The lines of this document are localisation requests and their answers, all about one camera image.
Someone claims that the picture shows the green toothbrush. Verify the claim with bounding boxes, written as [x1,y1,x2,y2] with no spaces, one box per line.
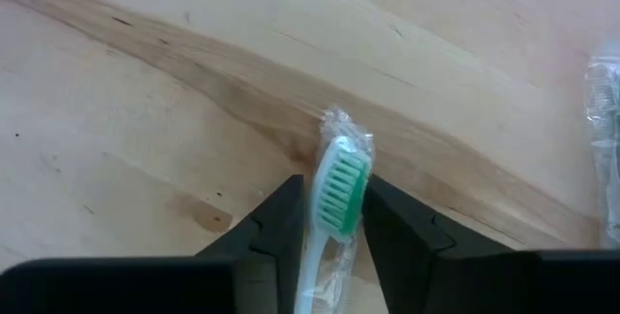
[293,105,377,314]
[583,42,620,250]

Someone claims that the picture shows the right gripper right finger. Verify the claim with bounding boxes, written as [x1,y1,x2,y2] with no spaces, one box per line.
[361,173,620,314]

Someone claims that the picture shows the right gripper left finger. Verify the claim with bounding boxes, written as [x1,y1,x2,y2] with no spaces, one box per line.
[0,173,305,314]

